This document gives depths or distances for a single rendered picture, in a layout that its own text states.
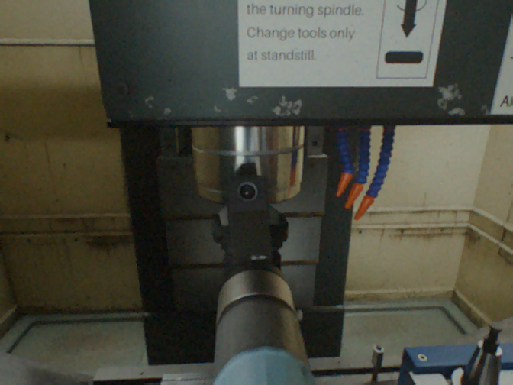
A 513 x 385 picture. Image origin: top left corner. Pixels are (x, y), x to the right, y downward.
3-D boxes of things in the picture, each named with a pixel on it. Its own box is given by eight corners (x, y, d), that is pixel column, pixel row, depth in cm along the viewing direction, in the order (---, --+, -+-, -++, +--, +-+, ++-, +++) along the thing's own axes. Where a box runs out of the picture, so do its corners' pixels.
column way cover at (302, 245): (317, 310, 110) (328, 156, 93) (171, 315, 107) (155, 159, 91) (314, 300, 114) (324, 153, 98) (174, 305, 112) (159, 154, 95)
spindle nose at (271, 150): (289, 173, 59) (291, 102, 55) (314, 205, 44) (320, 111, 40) (197, 176, 57) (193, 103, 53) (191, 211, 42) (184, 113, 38)
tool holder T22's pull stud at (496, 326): (492, 342, 44) (498, 321, 43) (500, 353, 42) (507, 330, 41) (479, 342, 44) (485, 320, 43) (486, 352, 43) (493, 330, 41)
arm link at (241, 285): (214, 294, 29) (307, 291, 30) (217, 265, 33) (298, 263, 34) (217, 360, 32) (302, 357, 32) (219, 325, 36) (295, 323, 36)
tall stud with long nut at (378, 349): (380, 392, 81) (387, 350, 77) (369, 393, 81) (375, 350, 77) (375, 382, 84) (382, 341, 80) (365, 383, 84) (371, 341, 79)
